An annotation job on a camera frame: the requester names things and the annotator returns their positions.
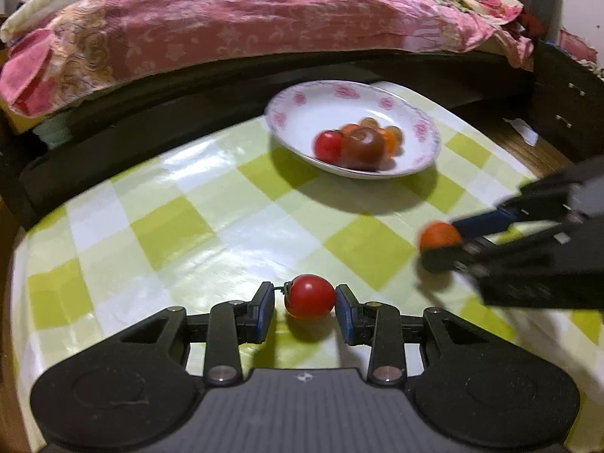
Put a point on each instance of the red cloth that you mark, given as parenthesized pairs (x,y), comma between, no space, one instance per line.
(531,23)

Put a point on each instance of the small orange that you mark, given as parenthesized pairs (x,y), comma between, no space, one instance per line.
(390,140)
(350,129)
(439,237)

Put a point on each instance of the dark purple tomato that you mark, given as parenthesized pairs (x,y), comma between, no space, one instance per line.
(363,150)

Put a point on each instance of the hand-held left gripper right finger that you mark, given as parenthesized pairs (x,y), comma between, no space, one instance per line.
(344,314)

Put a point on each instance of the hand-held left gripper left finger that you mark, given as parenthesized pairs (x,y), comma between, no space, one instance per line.
(264,311)

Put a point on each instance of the white floral rim plate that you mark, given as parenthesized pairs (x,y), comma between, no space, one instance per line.
(306,118)

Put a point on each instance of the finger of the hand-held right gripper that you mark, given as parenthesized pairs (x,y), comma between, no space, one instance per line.
(443,259)
(486,222)

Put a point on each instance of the dark bed frame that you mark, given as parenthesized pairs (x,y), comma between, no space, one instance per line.
(141,137)

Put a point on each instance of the white paper scrap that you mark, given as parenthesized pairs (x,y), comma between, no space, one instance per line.
(521,131)

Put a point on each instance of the red cherry tomato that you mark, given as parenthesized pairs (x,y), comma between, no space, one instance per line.
(328,146)
(309,298)

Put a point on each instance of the dark nightstand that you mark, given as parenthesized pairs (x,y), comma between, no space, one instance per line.
(566,99)

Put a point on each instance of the pink floral blanket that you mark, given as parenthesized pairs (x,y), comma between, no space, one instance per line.
(212,23)

